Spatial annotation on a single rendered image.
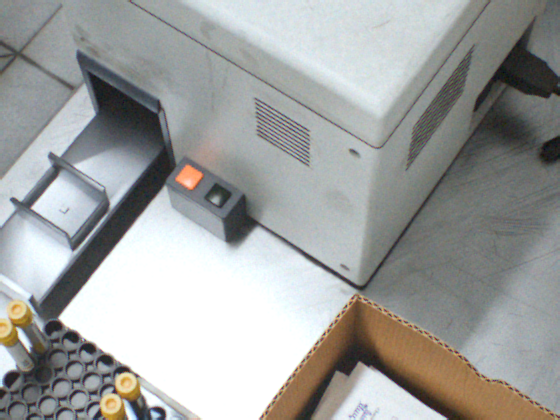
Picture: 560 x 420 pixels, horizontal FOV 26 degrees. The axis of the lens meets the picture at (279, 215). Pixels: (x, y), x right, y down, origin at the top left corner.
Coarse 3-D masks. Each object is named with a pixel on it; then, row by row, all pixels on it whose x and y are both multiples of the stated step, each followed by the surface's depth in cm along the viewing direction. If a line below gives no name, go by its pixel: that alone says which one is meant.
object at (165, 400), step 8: (144, 384) 90; (152, 384) 90; (144, 392) 90; (152, 392) 90; (160, 392) 90; (152, 400) 90; (160, 400) 90; (168, 400) 90; (128, 408) 90; (144, 408) 90; (152, 408) 93; (160, 408) 93; (168, 408) 90; (176, 408) 89; (184, 408) 89; (128, 416) 89; (136, 416) 89; (144, 416) 89; (152, 416) 92; (160, 416) 92; (168, 416) 89; (176, 416) 89; (184, 416) 89; (192, 416) 89
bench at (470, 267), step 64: (64, 128) 107; (512, 128) 106; (0, 192) 104; (448, 192) 104; (512, 192) 103; (128, 256) 102; (192, 256) 102; (256, 256) 102; (448, 256) 101; (512, 256) 101; (64, 320) 100; (128, 320) 100; (192, 320) 99; (256, 320) 99; (320, 320) 99; (448, 320) 99; (512, 320) 99; (0, 384) 98; (192, 384) 97; (256, 384) 97; (512, 384) 97
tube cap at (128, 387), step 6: (126, 372) 86; (120, 378) 86; (126, 378) 86; (132, 378) 86; (120, 384) 85; (126, 384) 86; (132, 384) 85; (138, 384) 86; (120, 390) 85; (126, 390) 85; (132, 390) 85; (138, 390) 86; (120, 396) 86; (126, 396) 86; (132, 396) 86; (138, 396) 87
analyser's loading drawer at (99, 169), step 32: (128, 96) 103; (96, 128) 102; (128, 128) 102; (160, 128) 102; (64, 160) 101; (96, 160) 101; (128, 160) 101; (32, 192) 99; (64, 192) 100; (96, 192) 98; (128, 192) 100; (32, 224) 99; (64, 224) 99; (96, 224) 99; (0, 256) 98; (32, 256) 98; (64, 256) 98; (0, 288) 98; (32, 288) 97
